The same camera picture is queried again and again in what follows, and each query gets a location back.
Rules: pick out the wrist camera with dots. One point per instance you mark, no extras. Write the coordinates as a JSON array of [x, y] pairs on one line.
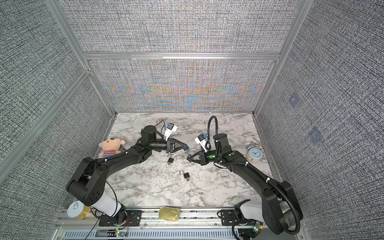
[[169, 129], [203, 141]]

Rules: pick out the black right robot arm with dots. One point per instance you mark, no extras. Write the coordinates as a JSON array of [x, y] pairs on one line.
[[280, 207]]

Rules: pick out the aluminium front rail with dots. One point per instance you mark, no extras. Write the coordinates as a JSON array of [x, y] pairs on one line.
[[190, 218]]

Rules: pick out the light blue alarm clock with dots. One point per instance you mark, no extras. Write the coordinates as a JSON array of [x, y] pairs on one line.
[[254, 154]]

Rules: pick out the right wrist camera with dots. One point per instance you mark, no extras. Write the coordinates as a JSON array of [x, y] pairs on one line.
[[203, 141]]

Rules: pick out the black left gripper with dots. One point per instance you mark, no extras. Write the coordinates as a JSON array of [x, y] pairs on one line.
[[170, 146]]

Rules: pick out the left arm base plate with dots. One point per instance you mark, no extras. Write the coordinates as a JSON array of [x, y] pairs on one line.
[[132, 217]]

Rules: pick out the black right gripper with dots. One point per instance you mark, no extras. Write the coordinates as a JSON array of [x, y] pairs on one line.
[[202, 161]]

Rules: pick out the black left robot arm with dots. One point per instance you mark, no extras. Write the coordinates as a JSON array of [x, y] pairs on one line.
[[87, 184]]

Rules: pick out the black padlock open shackle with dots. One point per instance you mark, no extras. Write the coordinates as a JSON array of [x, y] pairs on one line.
[[185, 175]]

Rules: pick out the plush doll toy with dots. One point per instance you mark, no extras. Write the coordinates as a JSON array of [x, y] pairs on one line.
[[110, 147]]

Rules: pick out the gold sardine tin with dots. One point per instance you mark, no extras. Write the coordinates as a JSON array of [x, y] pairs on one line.
[[169, 214]]

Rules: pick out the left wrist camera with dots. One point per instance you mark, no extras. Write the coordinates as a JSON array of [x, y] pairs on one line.
[[169, 129]]

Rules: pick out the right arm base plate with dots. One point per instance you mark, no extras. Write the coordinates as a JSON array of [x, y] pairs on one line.
[[230, 216]]

